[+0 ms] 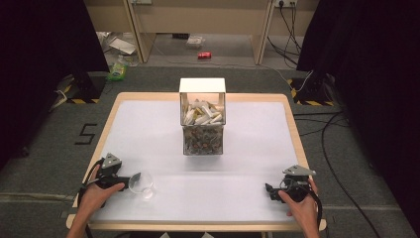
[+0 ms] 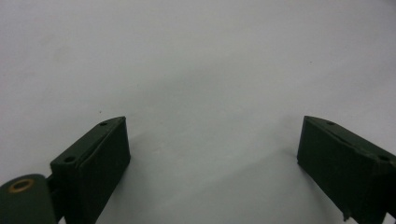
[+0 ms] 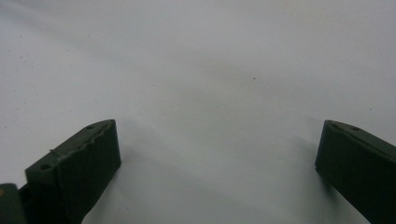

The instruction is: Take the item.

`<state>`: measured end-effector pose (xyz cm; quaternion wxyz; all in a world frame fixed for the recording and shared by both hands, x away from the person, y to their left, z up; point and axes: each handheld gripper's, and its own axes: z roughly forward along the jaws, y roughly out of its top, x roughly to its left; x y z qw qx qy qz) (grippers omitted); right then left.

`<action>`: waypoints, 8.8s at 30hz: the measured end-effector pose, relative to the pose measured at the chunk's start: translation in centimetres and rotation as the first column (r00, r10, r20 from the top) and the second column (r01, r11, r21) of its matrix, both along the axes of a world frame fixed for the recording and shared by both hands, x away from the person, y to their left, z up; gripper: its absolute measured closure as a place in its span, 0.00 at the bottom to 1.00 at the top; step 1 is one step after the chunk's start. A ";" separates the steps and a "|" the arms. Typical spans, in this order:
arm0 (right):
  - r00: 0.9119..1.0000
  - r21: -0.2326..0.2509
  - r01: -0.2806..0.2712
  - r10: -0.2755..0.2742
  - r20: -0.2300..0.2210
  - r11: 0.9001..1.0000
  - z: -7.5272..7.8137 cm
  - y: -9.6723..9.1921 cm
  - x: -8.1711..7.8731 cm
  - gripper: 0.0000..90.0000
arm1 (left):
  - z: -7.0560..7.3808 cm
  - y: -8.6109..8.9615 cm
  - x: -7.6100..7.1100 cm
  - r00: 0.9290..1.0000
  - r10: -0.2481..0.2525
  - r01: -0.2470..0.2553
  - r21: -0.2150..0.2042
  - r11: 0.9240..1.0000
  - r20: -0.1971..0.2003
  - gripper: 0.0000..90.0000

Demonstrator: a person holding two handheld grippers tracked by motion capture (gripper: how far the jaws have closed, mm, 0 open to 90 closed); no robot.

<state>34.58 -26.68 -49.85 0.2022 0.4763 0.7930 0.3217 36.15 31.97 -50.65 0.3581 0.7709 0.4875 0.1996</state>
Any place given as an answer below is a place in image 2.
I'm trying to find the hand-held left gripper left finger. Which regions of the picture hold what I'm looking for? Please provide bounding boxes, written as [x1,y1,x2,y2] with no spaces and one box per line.
[49,116,132,224]

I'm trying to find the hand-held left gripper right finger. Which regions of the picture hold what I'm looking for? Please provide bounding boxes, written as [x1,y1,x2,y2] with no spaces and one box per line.
[296,115,396,224]

